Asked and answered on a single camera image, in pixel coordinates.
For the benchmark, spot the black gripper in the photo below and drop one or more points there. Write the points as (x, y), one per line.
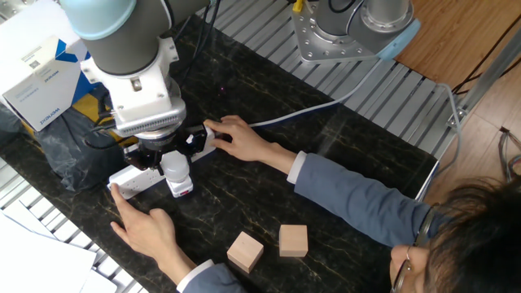
(163, 142)

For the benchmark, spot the white LED bulb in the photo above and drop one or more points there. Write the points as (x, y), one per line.
(175, 167)

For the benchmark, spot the white plug-in bulb holder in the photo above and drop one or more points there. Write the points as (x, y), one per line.
(181, 188)

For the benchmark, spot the white power strip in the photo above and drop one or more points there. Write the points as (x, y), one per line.
(132, 179)

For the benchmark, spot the person's right hand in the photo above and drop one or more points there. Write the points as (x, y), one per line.
(242, 140)

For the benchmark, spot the person's left hand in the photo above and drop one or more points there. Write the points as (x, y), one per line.
(148, 232)

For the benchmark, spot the black wrapped package yellow tape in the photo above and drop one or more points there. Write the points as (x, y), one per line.
(69, 158)

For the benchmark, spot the wooden cube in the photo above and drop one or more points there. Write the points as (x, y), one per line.
(245, 251)
(293, 241)

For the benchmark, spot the left arm in blue-grey sleeve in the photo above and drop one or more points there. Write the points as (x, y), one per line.
(211, 281)

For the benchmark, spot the arm in blue-grey sleeve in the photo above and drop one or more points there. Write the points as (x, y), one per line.
(211, 281)
(350, 195)

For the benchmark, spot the white and blue cardboard box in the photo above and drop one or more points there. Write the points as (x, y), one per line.
(36, 93)

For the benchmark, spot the white paper sheets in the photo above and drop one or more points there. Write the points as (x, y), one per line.
(32, 260)

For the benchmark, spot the silver robot mounting plate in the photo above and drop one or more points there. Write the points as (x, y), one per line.
(321, 49)

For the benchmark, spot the right arm in blue-grey sleeve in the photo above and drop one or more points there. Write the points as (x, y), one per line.
(350, 195)

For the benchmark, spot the yellow plastic tag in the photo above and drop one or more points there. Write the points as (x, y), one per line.
(298, 5)

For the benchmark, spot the thin metal-framed eyeglasses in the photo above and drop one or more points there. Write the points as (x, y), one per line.
(423, 232)

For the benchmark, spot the person's dark-haired head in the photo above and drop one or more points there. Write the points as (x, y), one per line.
(480, 244)

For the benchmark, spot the aluminium frame post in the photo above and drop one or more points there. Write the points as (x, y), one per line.
(488, 83)

